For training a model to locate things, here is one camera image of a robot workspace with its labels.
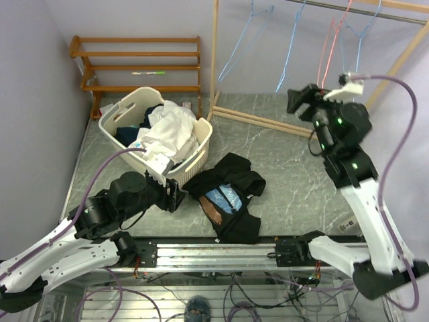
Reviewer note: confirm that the blue hanger holding black shirt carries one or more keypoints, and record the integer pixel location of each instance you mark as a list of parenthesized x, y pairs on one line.
[(288, 54)]

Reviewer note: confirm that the pink wire hanger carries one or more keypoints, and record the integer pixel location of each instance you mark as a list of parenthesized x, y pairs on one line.
[(328, 47)]

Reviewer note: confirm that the green white pen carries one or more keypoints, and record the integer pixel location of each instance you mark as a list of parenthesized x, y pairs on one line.
[(148, 73)]

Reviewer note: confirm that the white t shirt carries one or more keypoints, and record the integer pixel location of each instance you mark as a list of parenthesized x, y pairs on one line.
[(170, 132)]

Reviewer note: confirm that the aluminium mounting rail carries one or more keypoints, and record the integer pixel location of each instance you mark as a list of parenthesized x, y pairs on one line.
[(203, 254)]

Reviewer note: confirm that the light wooden clothes rack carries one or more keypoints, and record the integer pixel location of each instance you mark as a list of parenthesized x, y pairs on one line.
[(263, 111)]

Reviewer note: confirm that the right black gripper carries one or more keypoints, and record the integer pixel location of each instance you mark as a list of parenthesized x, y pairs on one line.
[(312, 93)]

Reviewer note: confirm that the white label tag device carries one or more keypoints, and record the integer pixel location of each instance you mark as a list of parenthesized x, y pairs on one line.
[(347, 225)]

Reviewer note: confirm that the blue hanger far left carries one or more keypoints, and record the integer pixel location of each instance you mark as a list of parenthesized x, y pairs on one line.
[(244, 43)]

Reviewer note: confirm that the brown wooden shoe rack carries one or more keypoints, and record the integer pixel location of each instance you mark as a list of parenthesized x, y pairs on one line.
[(90, 83)]

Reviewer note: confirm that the blue hanger right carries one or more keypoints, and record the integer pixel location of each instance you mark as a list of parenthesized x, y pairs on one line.
[(361, 36)]

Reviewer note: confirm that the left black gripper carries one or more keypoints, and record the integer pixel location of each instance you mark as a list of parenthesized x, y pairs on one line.
[(171, 200)]

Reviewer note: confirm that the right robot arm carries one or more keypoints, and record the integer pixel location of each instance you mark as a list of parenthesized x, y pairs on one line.
[(385, 264)]

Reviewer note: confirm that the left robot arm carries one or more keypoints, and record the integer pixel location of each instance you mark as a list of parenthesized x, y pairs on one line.
[(89, 238)]

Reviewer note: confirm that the white paper scrap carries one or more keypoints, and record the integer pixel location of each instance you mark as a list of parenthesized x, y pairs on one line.
[(105, 109)]

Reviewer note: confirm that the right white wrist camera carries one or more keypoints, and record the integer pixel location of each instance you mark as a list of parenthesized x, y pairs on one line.
[(350, 87)]

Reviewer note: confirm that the black t shirt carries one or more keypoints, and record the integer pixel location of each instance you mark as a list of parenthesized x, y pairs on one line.
[(224, 193)]

